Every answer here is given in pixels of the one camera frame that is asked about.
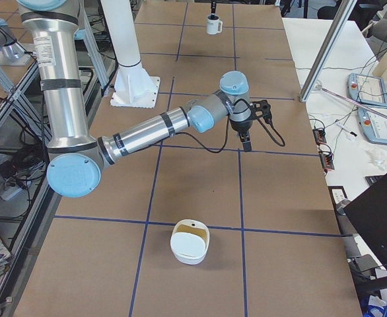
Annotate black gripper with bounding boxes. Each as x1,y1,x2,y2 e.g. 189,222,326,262
211,0,217,18
230,120,252,152

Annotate white mug with handle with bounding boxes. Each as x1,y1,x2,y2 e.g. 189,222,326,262
206,15,223,35

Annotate white bin with swing lid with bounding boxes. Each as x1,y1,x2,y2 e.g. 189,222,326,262
170,219,210,265

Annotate far teach pendant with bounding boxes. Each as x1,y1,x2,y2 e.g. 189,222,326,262
347,73,387,106

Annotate teach pendant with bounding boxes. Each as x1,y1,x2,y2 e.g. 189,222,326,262
357,108,387,145
347,73,387,106

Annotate crumpled white tissue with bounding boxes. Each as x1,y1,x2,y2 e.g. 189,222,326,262
366,149,387,171

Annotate near teach pendant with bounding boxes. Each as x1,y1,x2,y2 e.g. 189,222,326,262
357,108,387,145

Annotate black monitor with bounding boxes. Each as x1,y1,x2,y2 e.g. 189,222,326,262
344,173,387,266

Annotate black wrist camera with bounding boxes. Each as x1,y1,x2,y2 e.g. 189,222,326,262
252,100,273,125

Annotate aluminium frame post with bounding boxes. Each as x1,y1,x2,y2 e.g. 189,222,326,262
299,0,357,102

